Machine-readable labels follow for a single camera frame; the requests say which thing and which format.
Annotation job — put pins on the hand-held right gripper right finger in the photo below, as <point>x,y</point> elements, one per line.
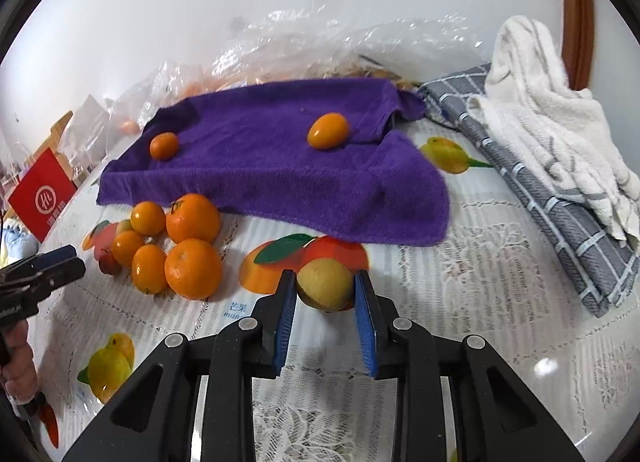
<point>367,327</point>

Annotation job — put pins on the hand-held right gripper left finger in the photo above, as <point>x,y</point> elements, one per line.
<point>285,322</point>

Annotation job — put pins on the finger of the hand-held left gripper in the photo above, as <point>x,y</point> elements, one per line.
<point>52,257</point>
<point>55,274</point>

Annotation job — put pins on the dull yellow kumquat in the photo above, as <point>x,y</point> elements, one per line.
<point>325,284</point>

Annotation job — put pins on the orange kumquat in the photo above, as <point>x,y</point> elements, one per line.
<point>164,146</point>
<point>327,131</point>
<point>148,268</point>
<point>148,217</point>
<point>127,247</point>

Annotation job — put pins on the orange mandarin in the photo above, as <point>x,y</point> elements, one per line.
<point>193,268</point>

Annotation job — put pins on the mandarin with green stem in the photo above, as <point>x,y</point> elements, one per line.
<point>193,217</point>

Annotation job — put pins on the person's left forearm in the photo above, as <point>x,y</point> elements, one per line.
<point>25,407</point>

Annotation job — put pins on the person's left hand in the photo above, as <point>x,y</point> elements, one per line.
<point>22,362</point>

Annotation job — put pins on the light blue cloth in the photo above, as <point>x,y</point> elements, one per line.
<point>17,242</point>

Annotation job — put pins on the red box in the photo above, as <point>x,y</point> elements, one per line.
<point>45,192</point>

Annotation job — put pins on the cardboard piece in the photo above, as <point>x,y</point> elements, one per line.
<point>60,128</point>

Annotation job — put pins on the white paper box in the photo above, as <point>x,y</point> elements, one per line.
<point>87,127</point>

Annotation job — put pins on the purple towel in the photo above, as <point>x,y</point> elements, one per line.
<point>280,177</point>

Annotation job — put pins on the plastic bag of oranges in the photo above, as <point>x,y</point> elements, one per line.
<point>165,87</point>

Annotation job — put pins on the grey checked cloth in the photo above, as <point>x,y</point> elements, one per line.
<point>565,222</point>

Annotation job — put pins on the white towel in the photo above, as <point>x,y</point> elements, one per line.
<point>540,107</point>

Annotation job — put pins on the crumpled clear plastic bag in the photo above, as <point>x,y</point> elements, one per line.
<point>310,37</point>

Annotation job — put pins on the wooden door frame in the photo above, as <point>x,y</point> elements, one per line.
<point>575,17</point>

